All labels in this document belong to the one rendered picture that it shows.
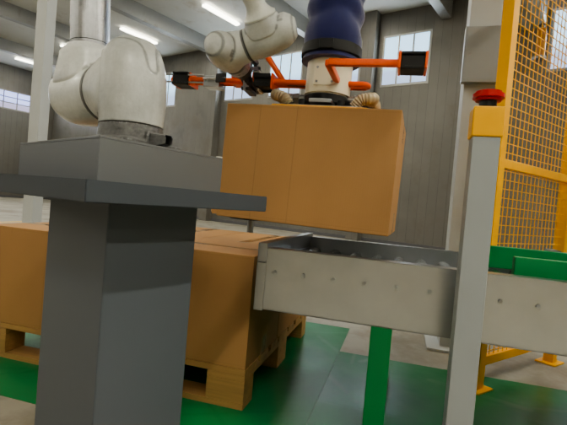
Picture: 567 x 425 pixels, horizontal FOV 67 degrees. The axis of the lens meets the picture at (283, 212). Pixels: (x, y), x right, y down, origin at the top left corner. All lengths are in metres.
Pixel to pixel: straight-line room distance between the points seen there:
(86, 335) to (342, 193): 0.84
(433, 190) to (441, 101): 1.89
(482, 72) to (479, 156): 1.56
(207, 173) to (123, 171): 0.24
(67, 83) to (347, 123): 0.82
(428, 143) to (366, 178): 8.56
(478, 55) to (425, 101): 7.53
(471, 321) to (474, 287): 0.08
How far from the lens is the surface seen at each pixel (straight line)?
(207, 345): 1.64
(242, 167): 1.52
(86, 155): 0.98
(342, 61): 1.43
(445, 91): 10.10
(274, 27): 1.39
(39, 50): 5.05
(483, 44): 2.69
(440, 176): 9.77
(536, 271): 1.43
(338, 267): 1.29
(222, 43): 1.40
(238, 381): 1.63
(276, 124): 1.50
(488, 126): 1.11
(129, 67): 1.11
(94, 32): 1.33
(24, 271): 2.07
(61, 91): 1.30
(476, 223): 1.10
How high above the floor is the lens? 0.74
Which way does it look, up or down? 1 degrees down
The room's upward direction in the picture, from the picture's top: 5 degrees clockwise
